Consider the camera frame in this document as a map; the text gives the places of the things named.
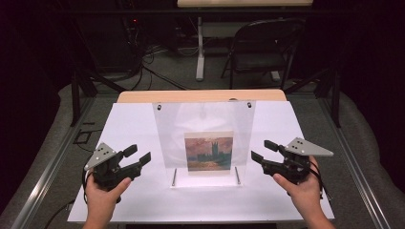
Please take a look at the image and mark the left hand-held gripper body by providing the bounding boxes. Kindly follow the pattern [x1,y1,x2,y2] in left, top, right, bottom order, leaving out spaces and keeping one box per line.
[83,141,143,193]

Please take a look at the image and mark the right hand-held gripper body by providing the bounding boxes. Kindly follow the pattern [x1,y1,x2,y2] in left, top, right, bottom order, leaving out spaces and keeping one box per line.
[262,136,335,186]

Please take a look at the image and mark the painted landscape picture card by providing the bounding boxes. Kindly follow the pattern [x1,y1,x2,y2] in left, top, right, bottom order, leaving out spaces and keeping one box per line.
[183,130,235,177]

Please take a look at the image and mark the clear acrylic photo frame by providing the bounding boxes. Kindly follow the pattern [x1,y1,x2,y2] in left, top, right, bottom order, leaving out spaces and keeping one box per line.
[151,100,257,190]

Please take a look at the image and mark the person's left hand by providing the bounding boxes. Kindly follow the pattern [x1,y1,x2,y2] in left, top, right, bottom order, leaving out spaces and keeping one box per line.
[82,172,134,223]

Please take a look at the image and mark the person's right hand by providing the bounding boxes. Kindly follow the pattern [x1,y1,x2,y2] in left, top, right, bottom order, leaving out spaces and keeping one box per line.
[272,155,323,218]

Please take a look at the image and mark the white board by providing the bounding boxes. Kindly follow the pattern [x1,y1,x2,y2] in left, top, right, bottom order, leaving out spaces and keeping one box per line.
[67,100,335,223]

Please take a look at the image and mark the black tape floor marks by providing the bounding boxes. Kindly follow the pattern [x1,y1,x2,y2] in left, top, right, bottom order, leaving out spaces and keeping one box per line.
[72,121,103,154]

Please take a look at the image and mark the wooden table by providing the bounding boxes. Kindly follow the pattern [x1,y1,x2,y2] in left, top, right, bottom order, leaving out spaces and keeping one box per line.
[116,89,288,104]

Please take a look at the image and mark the black metal stand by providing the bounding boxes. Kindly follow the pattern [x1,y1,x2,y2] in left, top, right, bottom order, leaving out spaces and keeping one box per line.
[284,66,342,129]
[70,67,127,128]

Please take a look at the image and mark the black folding chair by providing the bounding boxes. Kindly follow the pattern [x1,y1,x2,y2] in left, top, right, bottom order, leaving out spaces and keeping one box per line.
[221,17,308,91]

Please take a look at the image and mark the white desk leg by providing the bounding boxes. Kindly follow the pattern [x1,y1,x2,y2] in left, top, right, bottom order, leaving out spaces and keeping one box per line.
[195,16,206,82]

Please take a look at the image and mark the light desk top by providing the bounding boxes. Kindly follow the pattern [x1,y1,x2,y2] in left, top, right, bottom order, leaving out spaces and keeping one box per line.
[176,0,315,9]

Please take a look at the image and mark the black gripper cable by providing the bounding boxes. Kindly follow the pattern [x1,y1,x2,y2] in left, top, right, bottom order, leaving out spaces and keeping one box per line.
[308,159,327,200]
[81,167,96,205]

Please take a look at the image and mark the aluminium rail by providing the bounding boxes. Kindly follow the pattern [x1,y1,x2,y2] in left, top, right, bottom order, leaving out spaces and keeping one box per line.
[9,94,97,229]
[317,94,394,229]

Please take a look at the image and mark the black floor cable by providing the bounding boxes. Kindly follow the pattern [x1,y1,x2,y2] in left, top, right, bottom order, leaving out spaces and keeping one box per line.
[43,198,76,229]

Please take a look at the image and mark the bundle of floor cables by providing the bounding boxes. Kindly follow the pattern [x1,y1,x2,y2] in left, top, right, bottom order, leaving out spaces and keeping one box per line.
[125,42,189,92]

